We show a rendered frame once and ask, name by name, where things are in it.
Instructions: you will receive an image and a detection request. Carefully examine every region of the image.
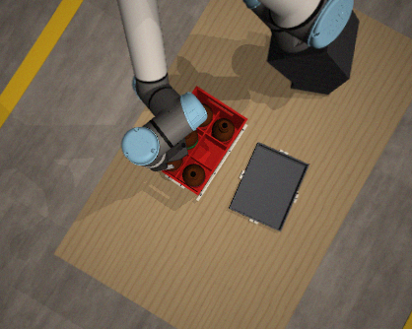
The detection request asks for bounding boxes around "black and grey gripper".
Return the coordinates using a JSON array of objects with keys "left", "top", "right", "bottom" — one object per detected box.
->
[{"left": 145, "top": 138, "right": 188, "bottom": 171}]

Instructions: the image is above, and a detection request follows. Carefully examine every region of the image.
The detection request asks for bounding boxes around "red divided crate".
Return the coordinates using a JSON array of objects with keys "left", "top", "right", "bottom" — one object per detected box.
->
[{"left": 161, "top": 95, "right": 243, "bottom": 195}]

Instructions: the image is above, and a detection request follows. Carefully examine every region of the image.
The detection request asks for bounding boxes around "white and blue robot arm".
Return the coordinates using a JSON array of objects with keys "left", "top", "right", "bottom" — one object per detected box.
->
[{"left": 117, "top": 0, "right": 354, "bottom": 166}]

